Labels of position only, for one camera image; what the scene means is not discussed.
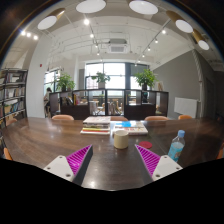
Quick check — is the middle potted green plant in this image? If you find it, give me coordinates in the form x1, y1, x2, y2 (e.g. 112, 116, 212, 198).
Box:
92, 72, 110, 89

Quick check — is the white wall radiator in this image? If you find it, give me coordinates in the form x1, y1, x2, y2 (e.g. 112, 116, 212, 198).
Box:
174, 97, 197, 118

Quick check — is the dark low shelf divider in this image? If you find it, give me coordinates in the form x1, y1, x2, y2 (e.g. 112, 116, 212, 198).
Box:
50, 89, 169, 120

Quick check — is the clear water bottle blue cap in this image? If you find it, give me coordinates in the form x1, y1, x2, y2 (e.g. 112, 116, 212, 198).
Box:
168, 130, 185, 162

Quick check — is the orange chair far left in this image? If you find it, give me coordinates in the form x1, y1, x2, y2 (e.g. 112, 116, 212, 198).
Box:
52, 114, 74, 120

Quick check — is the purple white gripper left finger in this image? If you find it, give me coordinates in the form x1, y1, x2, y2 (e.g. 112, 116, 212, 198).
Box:
44, 145, 93, 186

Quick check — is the tall bookshelf at left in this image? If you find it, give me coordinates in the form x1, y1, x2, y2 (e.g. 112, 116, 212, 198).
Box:
0, 68, 28, 128

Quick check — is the orange chair far right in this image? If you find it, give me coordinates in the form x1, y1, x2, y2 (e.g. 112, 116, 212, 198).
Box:
178, 115, 192, 120

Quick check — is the left potted green plant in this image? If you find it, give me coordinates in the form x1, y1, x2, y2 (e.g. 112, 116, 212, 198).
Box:
54, 73, 75, 91

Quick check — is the red round coaster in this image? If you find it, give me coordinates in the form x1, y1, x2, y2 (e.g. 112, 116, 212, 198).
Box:
139, 141, 152, 149

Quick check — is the right potted green plant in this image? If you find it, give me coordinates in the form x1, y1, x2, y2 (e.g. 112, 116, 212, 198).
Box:
134, 69, 157, 90

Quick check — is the potted green plant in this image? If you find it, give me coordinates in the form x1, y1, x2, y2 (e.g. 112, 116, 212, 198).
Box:
134, 69, 157, 90
92, 72, 110, 89
54, 73, 75, 91

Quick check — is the seated person in background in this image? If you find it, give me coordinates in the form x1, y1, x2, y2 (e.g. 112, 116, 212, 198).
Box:
44, 87, 52, 117

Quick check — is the ceiling air conditioner unit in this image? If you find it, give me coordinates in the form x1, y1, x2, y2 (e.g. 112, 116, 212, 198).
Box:
108, 39, 127, 53

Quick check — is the orange chair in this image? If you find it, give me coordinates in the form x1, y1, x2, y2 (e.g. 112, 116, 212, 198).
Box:
178, 115, 192, 120
52, 114, 74, 120
144, 116, 169, 121
111, 116, 128, 121

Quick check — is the cream ceramic mug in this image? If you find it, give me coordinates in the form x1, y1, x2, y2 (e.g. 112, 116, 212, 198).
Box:
114, 130, 129, 149

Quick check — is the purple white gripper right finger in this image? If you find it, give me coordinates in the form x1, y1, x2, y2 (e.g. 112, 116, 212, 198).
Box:
135, 145, 182, 181

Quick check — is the stack of books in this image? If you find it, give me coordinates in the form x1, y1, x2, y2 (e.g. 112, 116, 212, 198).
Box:
81, 116, 111, 135

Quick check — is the orange chair right centre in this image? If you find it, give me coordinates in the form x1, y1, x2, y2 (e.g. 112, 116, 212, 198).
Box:
144, 116, 169, 121

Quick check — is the orange chair left edge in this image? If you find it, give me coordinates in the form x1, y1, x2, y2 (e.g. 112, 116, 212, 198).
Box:
4, 148, 13, 160

